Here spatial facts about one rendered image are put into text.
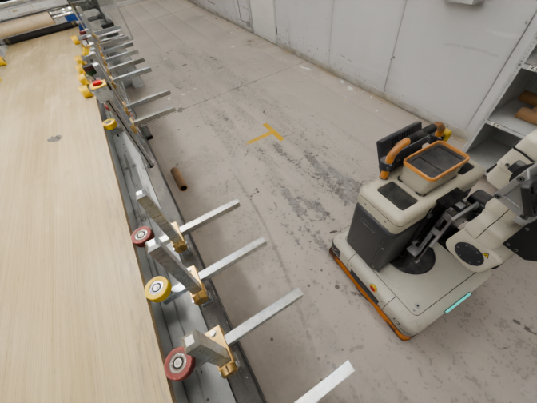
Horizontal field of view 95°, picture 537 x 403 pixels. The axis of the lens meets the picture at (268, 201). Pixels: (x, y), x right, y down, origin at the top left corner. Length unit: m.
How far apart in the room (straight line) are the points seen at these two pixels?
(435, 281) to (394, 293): 0.24
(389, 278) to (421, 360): 0.47
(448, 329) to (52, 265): 2.00
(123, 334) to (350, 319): 1.26
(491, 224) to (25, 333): 1.58
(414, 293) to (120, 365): 1.35
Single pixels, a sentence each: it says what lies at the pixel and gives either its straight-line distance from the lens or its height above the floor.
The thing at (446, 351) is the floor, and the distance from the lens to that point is 1.88.
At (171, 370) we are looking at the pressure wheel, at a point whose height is 0.91.
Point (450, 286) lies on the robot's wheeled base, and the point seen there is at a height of 0.28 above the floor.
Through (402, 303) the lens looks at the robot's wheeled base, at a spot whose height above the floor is 0.28.
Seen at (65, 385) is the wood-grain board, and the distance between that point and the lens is 1.03.
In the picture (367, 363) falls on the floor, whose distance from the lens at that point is 1.73.
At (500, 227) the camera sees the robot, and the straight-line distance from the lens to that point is 1.15.
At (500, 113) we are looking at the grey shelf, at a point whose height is 0.52.
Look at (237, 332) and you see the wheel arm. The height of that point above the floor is 0.83.
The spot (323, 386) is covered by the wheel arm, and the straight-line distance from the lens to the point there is 0.87.
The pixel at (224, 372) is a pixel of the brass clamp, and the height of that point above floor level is 0.84.
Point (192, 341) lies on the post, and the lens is 0.62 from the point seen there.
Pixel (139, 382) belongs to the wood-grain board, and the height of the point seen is 0.90.
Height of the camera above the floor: 1.69
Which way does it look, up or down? 51 degrees down
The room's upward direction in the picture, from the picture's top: 10 degrees counter-clockwise
